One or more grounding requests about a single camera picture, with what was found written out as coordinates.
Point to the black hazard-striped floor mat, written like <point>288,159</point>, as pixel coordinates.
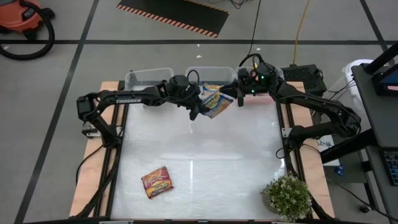
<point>174,15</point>

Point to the small blue object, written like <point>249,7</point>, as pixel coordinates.
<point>339,170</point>

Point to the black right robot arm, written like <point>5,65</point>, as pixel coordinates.
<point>311,102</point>

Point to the black caster wheel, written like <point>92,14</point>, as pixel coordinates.
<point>363,209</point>

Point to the small potted green plant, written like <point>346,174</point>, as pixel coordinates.
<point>287,197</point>

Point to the grey equipment cart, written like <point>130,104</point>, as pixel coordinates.
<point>377,118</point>

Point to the orange shop vacuum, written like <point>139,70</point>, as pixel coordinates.
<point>18,15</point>

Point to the black monitor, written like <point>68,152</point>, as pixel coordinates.
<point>388,81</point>

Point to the black aluminium table frame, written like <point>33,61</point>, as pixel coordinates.
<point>113,174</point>

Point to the red shop vacuum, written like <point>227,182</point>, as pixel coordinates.
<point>51,37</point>

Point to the black equipment box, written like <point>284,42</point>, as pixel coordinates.
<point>304,77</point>

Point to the red Maruchan ramen pack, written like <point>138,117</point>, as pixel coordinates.
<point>157,182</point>

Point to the clear plastic bin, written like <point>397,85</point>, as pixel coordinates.
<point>217,74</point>
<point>146,77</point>
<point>273,102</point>

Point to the white paper sheet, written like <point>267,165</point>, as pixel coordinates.
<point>325,144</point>

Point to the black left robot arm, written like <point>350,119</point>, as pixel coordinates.
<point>129,100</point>

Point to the black keyboard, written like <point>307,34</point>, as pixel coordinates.
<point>392,168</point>

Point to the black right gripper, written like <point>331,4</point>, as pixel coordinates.
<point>258,82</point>

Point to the black cart beam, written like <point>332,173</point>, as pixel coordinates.
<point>345,149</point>

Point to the yellow tag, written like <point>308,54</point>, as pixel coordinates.
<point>255,66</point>

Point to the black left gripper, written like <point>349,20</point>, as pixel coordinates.
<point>183,90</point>

